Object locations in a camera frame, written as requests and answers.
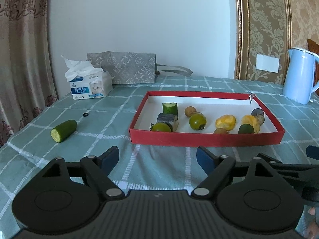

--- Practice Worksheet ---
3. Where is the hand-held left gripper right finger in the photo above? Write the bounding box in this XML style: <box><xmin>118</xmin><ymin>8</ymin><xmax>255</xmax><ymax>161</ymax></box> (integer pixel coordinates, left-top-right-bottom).
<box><xmin>191</xmin><ymin>146</ymin><xmax>280</xmax><ymax>197</ymax></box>

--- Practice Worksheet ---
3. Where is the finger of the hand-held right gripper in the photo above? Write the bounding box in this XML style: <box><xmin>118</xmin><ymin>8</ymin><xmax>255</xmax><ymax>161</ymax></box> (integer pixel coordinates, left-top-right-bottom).
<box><xmin>306</xmin><ymin>145</ymin><xmax>319</xmax><ymax>160</ymax></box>
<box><xmin>257</xmin><ymin>153</ymin><xmax>319</xmax><ymax>188</ymax></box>

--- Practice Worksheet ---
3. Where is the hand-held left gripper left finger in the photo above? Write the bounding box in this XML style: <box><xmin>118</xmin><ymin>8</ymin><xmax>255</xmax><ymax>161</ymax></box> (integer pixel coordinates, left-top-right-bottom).
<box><xmin>41</xmin><ymin>146</ymin><xmax>125</xmax><ymax>200</ymax></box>

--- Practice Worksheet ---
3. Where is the red cardboard box lid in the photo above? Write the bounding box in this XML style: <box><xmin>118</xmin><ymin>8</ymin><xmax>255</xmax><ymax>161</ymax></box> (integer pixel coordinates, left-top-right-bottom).
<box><xmin>129</xmin><ymin>91</ymin><xmax>285</xmax><ymax>148</ymax></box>

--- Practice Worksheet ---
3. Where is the yellow-green tomato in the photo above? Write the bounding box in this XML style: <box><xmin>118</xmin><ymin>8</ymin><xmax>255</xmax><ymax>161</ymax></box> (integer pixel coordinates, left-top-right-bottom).
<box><xmin>189</xmin><ymin>113</ymin><xmax>207</xmax><ymax>130</ymax></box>

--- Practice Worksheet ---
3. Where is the yellow corn piece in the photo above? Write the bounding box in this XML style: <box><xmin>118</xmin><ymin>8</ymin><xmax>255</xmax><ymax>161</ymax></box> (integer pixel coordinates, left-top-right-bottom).
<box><xmin>241</xmin><ymin>115</ymin><xmax>260</xmax><ymax>133</ymax></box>
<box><xmin>215</xmin><ymin>115</ymin><xmax>237</xmax><ymax>131</ymax></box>

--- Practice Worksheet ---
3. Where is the dark green cucumber end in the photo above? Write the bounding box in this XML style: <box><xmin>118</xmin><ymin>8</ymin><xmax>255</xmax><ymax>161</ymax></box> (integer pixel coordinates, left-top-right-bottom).
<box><xmin>238</xmin><ymin>124</ymin><xmax>255</xmax><ymax>134</ymax></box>

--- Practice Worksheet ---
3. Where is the green tomato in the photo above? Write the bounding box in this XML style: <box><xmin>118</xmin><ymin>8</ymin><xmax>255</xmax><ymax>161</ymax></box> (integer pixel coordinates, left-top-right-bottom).
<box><xmin>150</xmin><ymin>122</ymin><xmax>172</xmax><ymax>133</ymax></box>

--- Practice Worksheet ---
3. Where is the short cucumber piece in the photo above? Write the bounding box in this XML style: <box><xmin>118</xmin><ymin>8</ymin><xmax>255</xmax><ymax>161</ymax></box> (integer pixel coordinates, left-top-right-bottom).
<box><xmin>162</xmin><ymin>102</ymin><xmax>178</xmax><ymax>115</ymax></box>

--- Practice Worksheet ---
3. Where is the person's right hand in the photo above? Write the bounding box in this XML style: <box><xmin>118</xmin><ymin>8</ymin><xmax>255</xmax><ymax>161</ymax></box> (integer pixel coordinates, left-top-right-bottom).
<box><xmin>304</xmin><ymin>207</ymin><xmax>319</xmax><ymax>239</ymax></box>

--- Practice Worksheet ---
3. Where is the green checked tablecloth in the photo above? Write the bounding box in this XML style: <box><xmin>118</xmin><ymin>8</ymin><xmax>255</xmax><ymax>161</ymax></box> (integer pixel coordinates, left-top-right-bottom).
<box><xmin>0</xmin><ymin>76</ymin><xmax>319</xmax><ymax>239</ymax></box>

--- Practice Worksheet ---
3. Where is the long cucumber piece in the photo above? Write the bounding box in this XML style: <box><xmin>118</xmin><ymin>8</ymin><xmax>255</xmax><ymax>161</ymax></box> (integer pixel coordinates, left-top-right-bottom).
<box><xmin>51</xmin><ymin>120</ymin><xmax>78</xmax><ymax>143</ymax></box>

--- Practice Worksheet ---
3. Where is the cat print tissue pack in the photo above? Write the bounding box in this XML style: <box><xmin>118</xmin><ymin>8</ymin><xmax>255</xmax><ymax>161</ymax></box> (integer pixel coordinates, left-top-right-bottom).
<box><xmin>61</xmin><ymin>55</ymin><xmax>113</xmax><ymax>100</ymax></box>

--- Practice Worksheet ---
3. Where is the light blue kettle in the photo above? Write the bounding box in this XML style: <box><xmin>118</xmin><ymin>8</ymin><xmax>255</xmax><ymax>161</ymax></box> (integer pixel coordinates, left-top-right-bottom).
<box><xmin>282</xmin><ymin>47</ymin><xmax>319</xmax><ymax>105</ymax></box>

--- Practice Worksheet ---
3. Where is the grey patterned gift bag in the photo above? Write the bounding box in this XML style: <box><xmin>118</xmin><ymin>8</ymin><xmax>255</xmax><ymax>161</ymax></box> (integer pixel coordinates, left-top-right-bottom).
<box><xmin>86</xmin><ymin>51</ymin><xmax>193</xmax><ymax>84</ymax></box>

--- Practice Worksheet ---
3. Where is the brown wooden chair back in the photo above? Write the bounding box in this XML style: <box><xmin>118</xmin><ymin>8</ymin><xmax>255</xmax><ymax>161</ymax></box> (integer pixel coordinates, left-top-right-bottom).
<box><xmin>307</xmin><ymin>39</ymin><xmax>319</xmax><ymax>86</ymax></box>

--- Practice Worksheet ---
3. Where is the beige patterned curtain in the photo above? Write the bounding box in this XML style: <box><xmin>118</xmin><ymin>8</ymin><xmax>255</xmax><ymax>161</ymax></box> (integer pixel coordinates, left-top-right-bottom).
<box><xmin>0</xmin><ymin>0</ymin><xmax>59</xmax><ymax>147</ymax></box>

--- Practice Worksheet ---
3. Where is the white wall switch plate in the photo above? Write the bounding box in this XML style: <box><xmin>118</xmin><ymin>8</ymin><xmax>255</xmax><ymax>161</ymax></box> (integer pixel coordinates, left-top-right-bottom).
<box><xmin>256</xmin><ymin>54</ymin><xmax>280</xmax><ymax>74</ymax></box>

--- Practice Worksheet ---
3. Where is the gold framed damask wall panel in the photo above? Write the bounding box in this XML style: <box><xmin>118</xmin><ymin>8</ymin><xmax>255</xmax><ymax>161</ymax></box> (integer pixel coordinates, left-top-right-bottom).
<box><xmin>234</xmin><ymin>0</ymin><xmax>319</xmax><ymax>85</ymax></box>

